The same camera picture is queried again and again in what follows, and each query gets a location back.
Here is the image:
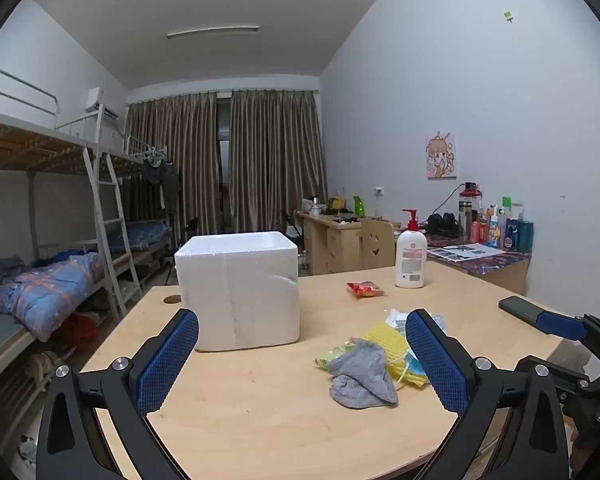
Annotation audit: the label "white lotion pump bottle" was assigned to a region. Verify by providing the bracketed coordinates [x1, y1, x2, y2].
[394, 209, 428, 289]

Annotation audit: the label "red cloth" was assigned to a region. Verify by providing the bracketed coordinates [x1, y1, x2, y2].
[60, 311, 101, 348]

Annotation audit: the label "printed paper sheets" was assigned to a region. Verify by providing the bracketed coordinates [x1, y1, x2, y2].
[426, 242, 507, 262]

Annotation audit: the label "white bed ladder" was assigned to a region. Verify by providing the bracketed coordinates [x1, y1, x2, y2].
[82, 146, 143, 318]

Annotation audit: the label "red snack packet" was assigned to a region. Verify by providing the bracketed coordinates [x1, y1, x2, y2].
[346, 281, 384, 299]

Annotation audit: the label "metal bunk bed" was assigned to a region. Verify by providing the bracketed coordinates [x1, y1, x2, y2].
[0, 62, 176, 396]

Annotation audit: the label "desk with patterned cover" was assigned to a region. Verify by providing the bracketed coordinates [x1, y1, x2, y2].
[425, 232, 533, 296]

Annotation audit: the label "pink cartoon wall poster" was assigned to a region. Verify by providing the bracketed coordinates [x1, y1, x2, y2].
[425, 132, 457, 180]

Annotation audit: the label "blue orange patterned quilt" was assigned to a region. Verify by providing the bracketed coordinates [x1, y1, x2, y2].
[0, 251, 106, 343]

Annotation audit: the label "white foam box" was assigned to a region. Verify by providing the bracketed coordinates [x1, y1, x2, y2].
[174, 231, 301, 352]

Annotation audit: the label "wooden smiley face chair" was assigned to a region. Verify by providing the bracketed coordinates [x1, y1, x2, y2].
[360, 217, 397, 272]

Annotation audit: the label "brown curtain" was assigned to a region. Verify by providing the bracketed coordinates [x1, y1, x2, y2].
[125, 91, 218, 241]
[229, 89, 328, 233]

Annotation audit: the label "yellow foam net sleeve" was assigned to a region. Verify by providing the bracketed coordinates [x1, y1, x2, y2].
[361, 323, 431, 390]

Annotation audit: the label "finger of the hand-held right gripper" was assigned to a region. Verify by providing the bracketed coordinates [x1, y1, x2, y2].
[514, 355, 592, 402]
[536, 311, 600, 361]

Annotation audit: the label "light wooden desk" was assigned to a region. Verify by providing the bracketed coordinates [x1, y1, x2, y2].
[294, 209, 403, 277]

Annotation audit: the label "black folding chair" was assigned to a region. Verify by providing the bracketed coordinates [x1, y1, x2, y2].
[172, 216, 201, 261]

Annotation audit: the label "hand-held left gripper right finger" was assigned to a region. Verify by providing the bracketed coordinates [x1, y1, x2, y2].
[405, 308, 571, 480]

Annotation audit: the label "green snack packet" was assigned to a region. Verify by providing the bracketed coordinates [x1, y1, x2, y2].
[314, 340, 361, 371]

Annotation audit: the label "blue plaid bedding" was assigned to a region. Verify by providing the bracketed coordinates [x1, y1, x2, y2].
[125, 221, 173, 252]

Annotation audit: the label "white air conditioner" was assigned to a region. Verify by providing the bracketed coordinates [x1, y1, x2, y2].
[85, 87, 121, 121]

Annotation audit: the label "hanging dark clothes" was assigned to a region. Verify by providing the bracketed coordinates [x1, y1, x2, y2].
[141, 157, 181, 211]

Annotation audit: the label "dark phone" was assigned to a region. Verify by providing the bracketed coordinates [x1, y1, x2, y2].
[498, 296, 548, 325]

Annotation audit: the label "grey sock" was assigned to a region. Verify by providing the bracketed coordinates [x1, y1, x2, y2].
[326, 338, 399, 409]

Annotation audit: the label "beige cloth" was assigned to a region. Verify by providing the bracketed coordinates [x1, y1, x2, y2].
[25, 350, 61, 391]

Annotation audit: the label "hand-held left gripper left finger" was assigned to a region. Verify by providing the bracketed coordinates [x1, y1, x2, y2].
[36, 308, 201, 480]

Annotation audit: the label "white plastic wrapper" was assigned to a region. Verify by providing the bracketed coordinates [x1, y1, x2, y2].
[384, 308, 448, 335]

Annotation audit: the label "black headphones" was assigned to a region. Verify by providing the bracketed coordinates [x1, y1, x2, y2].
[426, 212, 462, 237]

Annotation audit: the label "row of toiletry bottles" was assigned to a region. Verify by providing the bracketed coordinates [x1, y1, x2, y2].
[469, 196, 535, 253]

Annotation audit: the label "ceiling tube light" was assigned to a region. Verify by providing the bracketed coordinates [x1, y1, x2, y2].
[166, 24, 260, 39]

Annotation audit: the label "blue packet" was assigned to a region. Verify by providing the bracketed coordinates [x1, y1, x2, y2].
[405, 352, 431, 378]

